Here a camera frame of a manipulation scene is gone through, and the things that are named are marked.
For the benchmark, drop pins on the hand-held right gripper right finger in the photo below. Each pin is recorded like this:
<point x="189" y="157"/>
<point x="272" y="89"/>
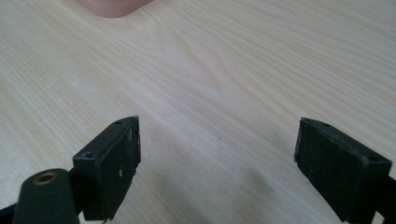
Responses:
<point x="339" y="174"/>

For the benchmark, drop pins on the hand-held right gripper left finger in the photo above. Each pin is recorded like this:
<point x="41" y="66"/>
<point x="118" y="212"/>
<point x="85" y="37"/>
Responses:
<point x="109" y="168"/>

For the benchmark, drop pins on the pink plastic container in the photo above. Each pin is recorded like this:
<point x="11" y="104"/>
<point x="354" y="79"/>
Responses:
<point x="112" y="6"/>

